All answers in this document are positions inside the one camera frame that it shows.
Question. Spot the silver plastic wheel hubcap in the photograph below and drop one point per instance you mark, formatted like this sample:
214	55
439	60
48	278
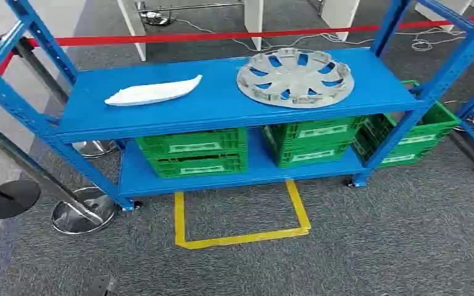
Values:
296	76

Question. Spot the green plastic crate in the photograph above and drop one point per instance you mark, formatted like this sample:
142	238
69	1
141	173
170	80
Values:
437	122
159	145
286	139

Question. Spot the blue steel shelf rack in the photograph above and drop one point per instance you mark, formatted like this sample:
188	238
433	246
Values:
220	98

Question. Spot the white curved plastic part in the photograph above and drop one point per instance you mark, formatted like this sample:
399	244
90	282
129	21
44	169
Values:
151	93

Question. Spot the long red barrier belt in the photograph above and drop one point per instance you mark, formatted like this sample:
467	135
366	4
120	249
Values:
179	37

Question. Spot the white table leg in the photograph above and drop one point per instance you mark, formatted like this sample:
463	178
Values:
132	24
339	14
254	20
441	8

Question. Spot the chrome round stand base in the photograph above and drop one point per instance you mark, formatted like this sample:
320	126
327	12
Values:
156	18

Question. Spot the black round stand base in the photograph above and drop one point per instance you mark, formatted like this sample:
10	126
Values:
10	200

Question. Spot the chrome stanchion post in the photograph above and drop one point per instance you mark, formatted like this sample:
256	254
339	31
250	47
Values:
40	69
81	212

